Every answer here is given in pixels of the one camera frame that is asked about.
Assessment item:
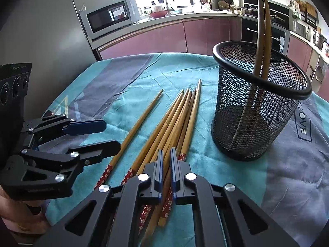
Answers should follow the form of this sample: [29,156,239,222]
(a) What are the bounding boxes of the grey refrigerator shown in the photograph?
[1,0,107,119]

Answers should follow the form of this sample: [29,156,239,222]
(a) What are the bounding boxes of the person's left hand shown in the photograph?
[1,187,51,235]

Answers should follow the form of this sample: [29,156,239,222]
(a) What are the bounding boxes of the pink kitchen cabinets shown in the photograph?
[97,16,329,94]

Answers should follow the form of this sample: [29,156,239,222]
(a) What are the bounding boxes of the silver microwave oven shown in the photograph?
[79,0,140,41]

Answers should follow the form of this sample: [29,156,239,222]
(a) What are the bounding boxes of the black built-in oven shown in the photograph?
[241,0,291,56]

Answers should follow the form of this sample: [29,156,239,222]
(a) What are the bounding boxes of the dark chopstick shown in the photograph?
[233,0,265,143]

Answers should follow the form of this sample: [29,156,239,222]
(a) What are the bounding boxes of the wooden chopstick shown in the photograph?
[139,90,195,246]
[94,89,163,189]
[121,90,184,185]
[136,87,190,235]
[157,79,202,227]
[139,89,196,246]

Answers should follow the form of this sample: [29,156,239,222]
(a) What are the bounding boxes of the black mesh utensil holder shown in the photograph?
[211,41,312,161]

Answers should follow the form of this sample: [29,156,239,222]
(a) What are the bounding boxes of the teal grey tablecloth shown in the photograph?
[42,52,329,247]

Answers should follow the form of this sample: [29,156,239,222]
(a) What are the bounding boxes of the black camera box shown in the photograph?
[1,63,32,146]

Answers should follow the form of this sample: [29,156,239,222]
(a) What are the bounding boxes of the red bowl on counter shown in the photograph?
[149,10,167,19]

